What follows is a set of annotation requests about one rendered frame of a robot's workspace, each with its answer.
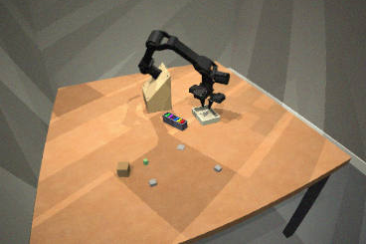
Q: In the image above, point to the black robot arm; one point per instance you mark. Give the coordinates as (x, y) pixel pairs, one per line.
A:
(201, 64)

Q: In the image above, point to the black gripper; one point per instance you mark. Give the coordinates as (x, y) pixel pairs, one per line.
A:
(217, 98)

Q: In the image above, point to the white shallow tray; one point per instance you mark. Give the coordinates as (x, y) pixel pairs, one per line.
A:
(211, 116)

